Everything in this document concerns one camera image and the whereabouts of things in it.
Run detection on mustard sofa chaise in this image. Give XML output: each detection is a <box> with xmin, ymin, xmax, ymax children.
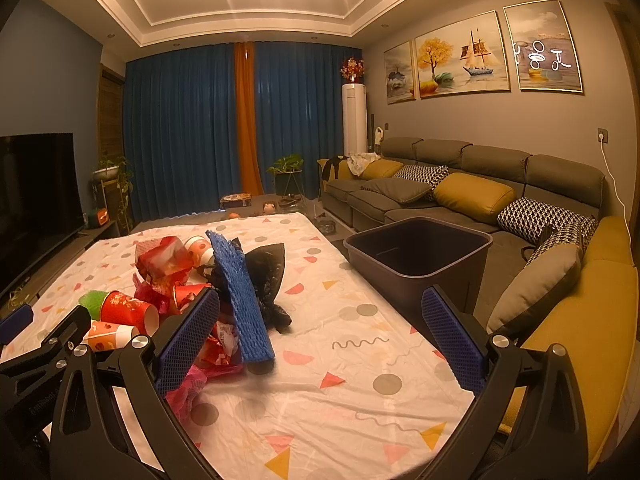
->
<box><xmin>514</xmin><ymin>216</ymin><xmax>639</xmax><ymax>467</ymax></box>

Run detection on red gold paper cup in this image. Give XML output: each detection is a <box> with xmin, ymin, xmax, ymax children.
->
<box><xmin>169</xmin><ymin>283</ymin><xmax>210</xmax><ymax>315</ymax></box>

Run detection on grey sectional sofa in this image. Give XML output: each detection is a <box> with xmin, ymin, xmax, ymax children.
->
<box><xmin>318</xmin><ymin>138</ymin><xmax>606</xmax><ymax>323</ymax></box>

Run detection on plant on stand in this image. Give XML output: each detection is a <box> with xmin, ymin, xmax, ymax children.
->
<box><xmin>91</xmin><ymin>155</ymin><xmax>134</xmax><ymax>235</ymax></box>

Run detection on grey beige cushion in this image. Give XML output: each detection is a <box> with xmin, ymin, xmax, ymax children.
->
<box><xmin>486</xmin><ymin>244</ymin><xmax>582</xmax><ymax>342</ymax></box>

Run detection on mustard cushion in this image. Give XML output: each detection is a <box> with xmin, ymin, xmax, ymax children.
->
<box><xmin>360</xmin><ymin>158</ymin><xmax>404</xmax><ymax>180</ymax></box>
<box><xmin>433</xmin><ymin>172</ymin><xmax>516</xmax><ymax>224</ymax></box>

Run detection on red flower decoration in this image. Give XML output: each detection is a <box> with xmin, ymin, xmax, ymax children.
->
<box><xmin>341</xmin><ymin>56</ymin><xmax>364</xmax><ymax>84</ymax></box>

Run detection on far patterned cushion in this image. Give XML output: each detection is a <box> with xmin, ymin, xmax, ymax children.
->
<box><xmin>394</xmin><ymin>165</ymin><xmax>449</xmax><ymax>188</ymax></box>

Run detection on orange curtain strip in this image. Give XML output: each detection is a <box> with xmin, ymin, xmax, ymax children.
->
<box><xmin>234</xmin><ymin>42</ymin><xmax>264</xmax><ymax>196</ymax></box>

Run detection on black plastic bag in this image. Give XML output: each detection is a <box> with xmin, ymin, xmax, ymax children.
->
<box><xmin>198</xmin><ymin>243</ymin><xmax>292</xmax><ymax>334</ymax></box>

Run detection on black television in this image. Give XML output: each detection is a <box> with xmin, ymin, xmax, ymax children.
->
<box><xmin>0</xmin><ymin>132</ymin><xmax>85</xmax><ymax>294</ymax></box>

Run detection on left small painting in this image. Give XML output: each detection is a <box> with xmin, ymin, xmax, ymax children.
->
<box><xmin>383</xmin><ymin>41</ymin><xmax>416</xmax><ymax>104</ymax></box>

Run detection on apple print paper cup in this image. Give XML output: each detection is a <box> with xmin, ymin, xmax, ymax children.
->
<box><xmin>184</xmin><ymin>235</ymin><xmax>215</xmax><ymax>268</ymax></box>

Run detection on blue foam net sheet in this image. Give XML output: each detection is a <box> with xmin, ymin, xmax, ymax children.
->
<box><xmin>206</xmin><ymin>230</ymin><xmax>274</xmax><ymax>363</ymax></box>

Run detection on dark plastic trash bin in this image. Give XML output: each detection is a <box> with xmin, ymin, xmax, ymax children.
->
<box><xmin>344</xmin><ymin>217</ymin><xmax>492</xmax><ymax>337</ymax></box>

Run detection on red plastic bag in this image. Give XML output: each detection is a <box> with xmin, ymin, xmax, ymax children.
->
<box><xmin>134</xmin><ymin>236</ymin><xmax>193</xmax><ymax>313</ymax></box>

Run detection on sailboat painting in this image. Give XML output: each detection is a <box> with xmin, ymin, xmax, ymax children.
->
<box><xmin>414</xmin><ymin>10</ymin><xmax>511</xmax><ymax>99</ymax></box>

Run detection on white cloth on sofa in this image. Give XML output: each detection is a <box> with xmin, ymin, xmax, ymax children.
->
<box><xmin>347</xmin><ymin>153</ymin><xmax>380</xmax><ymax>177</ymax></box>

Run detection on blue curtains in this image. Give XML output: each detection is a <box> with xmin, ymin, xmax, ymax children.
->
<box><xmin>122</xmin><ymin>41</ymin><xmax>361</xmax><ymax>221</ymax></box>

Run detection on white standing air conditioner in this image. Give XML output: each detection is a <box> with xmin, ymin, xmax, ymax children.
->
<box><xmin>342</xmin><ymin>82</ymin><xmax>368</xmax><ymax>155</ymax></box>

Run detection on patterned white tablecloth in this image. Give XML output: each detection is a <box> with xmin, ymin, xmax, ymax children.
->
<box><xmin>0</xmin><ymin>211</ymin><xmax>476</xmax><ymax>480</ymax></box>

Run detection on black white patterned cushion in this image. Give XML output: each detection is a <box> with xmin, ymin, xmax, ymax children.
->
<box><xmin>497</xmin><ymin>197</ymin><xmax>598</xmax><ymax>264</ymax></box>

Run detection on far mustard cushion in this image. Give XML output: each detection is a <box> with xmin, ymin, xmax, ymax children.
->
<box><xmin>360</xmin><ymin>158</ymin><xmax>404</xmax><ymax>180</ymax></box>

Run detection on potted green plant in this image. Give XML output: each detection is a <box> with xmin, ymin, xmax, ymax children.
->
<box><xmin>267</xmin><ymin>154</ymin><xmax>304</xmax><ymax>196</ymax></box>

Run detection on right landscape painting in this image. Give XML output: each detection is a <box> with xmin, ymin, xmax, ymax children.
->
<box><xmin>503</xmin><ymin>0</ymin><xmax>584</xmax><ymax>94</ymax></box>

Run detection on red patterned paper cup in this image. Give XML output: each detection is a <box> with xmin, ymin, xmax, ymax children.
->
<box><xmin>100</xmin><ymin>292</ymin><xmax>160</xmax><ymax>336</ymax></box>

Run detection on white charging cable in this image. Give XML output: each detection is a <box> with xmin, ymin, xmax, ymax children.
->
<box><xmin>598</xmin><ymin>134</ymin><xmax>634</xmax><ymax>252</ymax></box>

